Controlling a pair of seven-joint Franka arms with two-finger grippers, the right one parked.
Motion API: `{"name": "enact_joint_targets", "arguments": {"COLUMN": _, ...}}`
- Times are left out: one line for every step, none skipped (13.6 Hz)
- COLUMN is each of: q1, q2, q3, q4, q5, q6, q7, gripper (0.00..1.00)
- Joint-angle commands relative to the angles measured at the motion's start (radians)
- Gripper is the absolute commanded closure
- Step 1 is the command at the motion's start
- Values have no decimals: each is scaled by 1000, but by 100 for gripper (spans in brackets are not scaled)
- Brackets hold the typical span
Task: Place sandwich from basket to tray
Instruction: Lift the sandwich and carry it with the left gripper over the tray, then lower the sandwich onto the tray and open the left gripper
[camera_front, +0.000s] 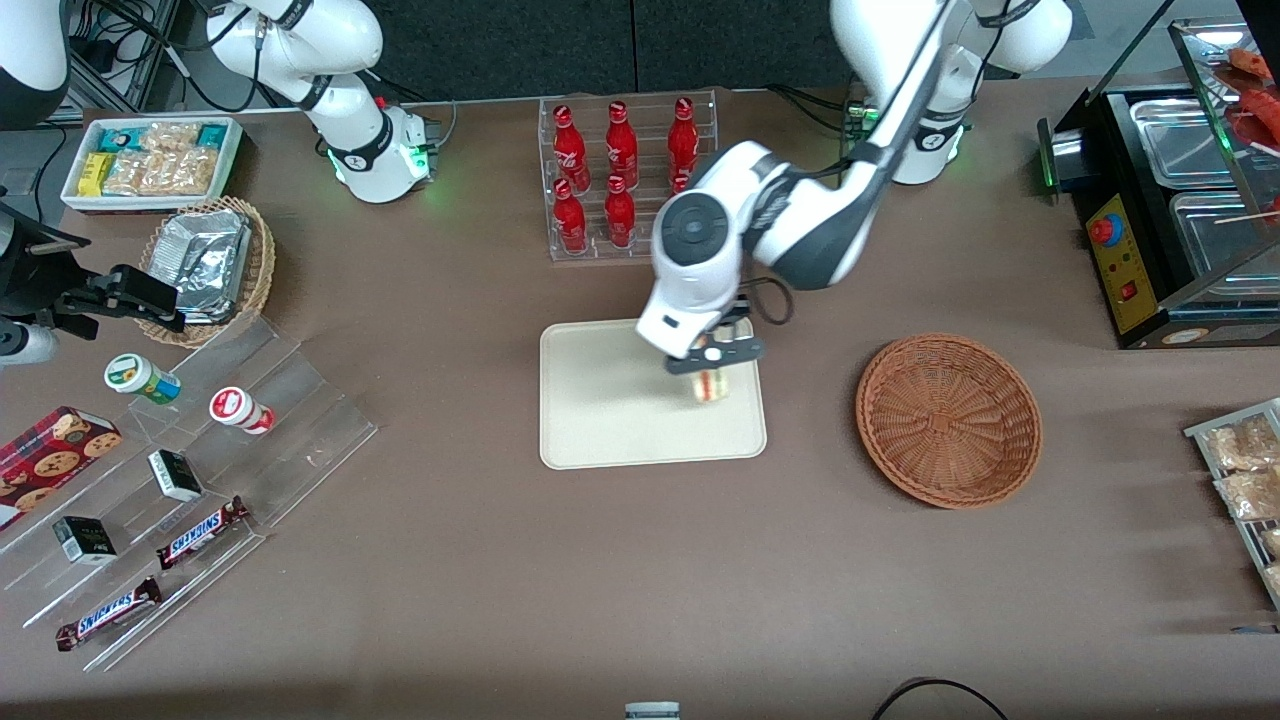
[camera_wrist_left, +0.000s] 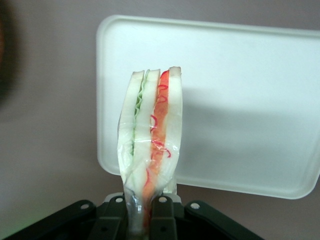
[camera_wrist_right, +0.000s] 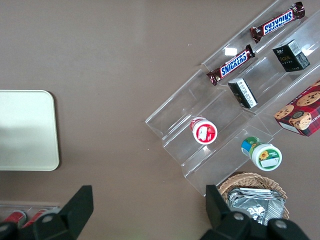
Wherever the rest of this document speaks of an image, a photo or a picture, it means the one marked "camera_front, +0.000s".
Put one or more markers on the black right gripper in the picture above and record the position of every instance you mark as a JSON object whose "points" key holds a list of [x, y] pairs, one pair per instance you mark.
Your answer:
{"points": [[30, 283]]}

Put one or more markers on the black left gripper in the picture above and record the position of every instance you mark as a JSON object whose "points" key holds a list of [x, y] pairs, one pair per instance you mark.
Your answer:
{"points": [[735, 314]]}

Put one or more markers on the triangular sandwich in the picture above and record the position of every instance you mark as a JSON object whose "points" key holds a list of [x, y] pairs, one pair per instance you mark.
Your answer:
{"points": [[712, 388]]}

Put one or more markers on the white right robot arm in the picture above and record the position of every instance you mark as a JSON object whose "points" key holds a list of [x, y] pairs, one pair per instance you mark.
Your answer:
{"points": [[350, 130]]}

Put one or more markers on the white snack tray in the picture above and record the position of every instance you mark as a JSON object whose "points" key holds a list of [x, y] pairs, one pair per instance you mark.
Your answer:
{"points": [[140, 204]]}

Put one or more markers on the cream plastic tray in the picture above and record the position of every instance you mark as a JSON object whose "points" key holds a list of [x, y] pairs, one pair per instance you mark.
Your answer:
{"points": [[610, 410]]}

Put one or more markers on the light wicker basket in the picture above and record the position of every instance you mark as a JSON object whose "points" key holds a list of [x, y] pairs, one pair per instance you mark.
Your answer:
{"points": [[262, 270]]}

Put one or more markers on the brown wicker basket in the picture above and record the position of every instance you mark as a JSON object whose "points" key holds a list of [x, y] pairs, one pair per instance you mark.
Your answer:
{"points": [[950, 420]]}

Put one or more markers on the tray of packaged snacks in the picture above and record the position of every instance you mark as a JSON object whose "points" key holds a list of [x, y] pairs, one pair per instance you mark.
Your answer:
{"points": [[1200, 432]]}

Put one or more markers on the green sunflower label jar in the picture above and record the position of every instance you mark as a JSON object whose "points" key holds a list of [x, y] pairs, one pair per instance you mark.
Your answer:
{"points": [[135, 375]]}

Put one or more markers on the silver foil package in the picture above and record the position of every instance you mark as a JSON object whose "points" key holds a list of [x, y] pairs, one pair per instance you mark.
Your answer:
{"points": [[200, 250], [212, 303]]}

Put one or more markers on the beige snack bag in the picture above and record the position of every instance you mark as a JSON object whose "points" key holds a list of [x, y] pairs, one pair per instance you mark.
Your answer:
{"points": [[135, 176], [170, 137], [190, 172]]}

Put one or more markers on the yellow snack packet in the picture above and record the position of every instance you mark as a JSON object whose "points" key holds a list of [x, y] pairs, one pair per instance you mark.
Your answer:
{"points": [[95, 172]]}

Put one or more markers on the red lidded white jar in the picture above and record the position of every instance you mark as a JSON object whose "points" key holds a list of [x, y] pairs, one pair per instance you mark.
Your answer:
{"points": [[235, 407]]}

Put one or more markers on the teal snack packet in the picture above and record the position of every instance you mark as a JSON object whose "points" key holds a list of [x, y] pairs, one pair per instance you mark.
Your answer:
{"points": [[210, 135], [118, 138]]}

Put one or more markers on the red chocolate cookie box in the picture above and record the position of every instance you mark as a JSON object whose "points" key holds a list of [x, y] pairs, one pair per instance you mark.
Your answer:
{"points": [[50, 460]]}

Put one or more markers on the red cola bottle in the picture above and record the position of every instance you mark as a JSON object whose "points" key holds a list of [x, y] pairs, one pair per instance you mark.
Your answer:
{"points": [[619, 215], [571, 222], [621, 150], [680, 183], [570, 150], [683, 140]]}

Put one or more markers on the small black carton box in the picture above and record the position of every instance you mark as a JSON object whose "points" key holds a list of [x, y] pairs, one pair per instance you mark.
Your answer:
{"points": [[85, 540], [176, 476]]}

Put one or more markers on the clear acrylic stepped shelf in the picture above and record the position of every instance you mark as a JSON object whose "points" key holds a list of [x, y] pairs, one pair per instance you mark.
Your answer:
{"points": [[300, 420]]}

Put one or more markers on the Snickers chocolate bar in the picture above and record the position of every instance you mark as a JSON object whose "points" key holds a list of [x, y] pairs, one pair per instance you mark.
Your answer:
{"points": [[108, 613], [200, 533]]}

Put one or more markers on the clear acrylic bottle rack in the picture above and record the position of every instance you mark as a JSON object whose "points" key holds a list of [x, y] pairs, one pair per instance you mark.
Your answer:
{"points": [[650, 120]]}

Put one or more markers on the small grey device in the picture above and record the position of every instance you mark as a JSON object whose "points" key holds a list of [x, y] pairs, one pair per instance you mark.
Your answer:
{"points": [[652, 712]]}

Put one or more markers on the black food warmer machine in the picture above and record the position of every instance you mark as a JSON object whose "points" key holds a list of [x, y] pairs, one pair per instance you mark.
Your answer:
{"points": [[1125, 260]]}

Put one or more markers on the steel food pan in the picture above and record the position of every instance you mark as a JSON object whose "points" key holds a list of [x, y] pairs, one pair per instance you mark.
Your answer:
{"points": [[1180, 145], [1225, 240]]}

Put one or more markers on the clear bag of crackers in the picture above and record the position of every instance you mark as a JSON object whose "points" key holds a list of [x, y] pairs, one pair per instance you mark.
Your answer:
{"points": [[1250, 495], [1240, 445], [1275, 580], [1272, 542]]}

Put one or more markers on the red sausage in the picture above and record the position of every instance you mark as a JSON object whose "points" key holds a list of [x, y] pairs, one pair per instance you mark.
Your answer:
{"points": [[1250, 62], [1262, 105]]}

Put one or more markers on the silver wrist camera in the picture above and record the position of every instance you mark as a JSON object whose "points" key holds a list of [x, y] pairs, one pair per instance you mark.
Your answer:
{"points": [[25, 345]]}

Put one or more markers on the aluminium frame stand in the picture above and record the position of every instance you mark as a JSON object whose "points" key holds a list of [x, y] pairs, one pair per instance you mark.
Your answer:
{"points": [[130, 70]]}

